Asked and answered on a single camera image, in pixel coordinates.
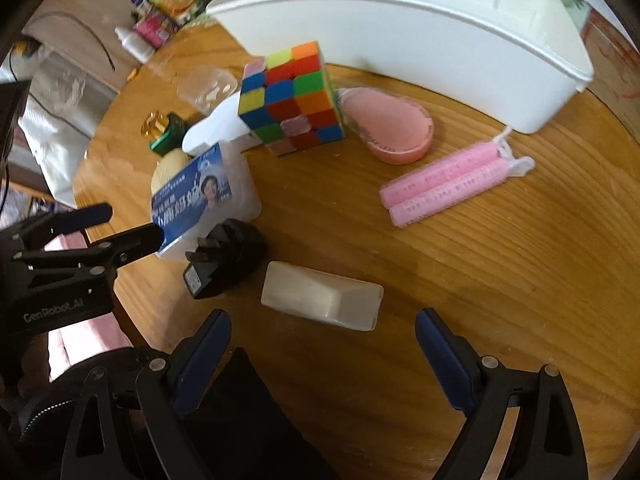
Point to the pink patterned box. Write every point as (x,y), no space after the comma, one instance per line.
(155,30)

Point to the translucent box with blue label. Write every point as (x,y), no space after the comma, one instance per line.
(200,195)

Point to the cream round disc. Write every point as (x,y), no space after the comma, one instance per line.
(167,172)

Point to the pink oval case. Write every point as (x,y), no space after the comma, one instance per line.
(390,125)

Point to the white dropper bottle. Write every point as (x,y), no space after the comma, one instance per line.
(135,45)

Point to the multicoloured puzzle cube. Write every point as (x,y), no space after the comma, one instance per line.
(290,100)

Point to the white plastic bag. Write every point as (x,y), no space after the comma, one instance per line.
(65,120)

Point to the green box with gold lid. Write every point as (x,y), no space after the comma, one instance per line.
(167,137)

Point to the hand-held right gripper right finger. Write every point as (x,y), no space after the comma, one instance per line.
(445,360)

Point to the black power adapter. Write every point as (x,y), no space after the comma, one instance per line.
(235,255)

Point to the clear plastic cup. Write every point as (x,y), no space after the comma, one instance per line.
(205,92)

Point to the white plastic storage bin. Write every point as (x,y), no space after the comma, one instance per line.
(400,60)

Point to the pink sealing clips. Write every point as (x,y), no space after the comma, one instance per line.
(440,185)

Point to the small dark-label bottle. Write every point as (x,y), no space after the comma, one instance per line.
(141,4)

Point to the white flat plastic piece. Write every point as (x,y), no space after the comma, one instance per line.
(215,127)

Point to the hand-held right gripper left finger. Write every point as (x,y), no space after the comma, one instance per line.
(200,360)

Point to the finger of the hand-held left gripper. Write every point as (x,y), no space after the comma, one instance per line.
(135,242)
(85,216)

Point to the white rectangular charger block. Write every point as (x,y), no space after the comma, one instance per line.
(310,292)

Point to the brown board with red drawing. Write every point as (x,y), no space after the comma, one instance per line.
(610,70)

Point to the person's dark clothing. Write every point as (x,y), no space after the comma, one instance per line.
(260,435)

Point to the pink cloth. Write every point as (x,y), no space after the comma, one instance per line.
(90,345)

